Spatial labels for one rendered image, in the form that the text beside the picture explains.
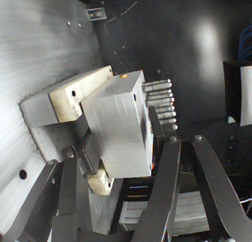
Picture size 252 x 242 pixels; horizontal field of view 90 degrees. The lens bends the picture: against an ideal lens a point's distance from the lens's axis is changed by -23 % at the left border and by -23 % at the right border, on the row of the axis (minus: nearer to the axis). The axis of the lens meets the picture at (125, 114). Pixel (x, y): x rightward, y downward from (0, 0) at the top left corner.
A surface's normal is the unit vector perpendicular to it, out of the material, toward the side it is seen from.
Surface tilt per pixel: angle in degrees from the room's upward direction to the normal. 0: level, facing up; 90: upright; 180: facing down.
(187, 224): 90
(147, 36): 90
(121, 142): 90
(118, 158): 90
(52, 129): 0
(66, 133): 0
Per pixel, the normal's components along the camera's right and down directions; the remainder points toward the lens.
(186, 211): -0.24, -0.90
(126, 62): -0.17, 0.40
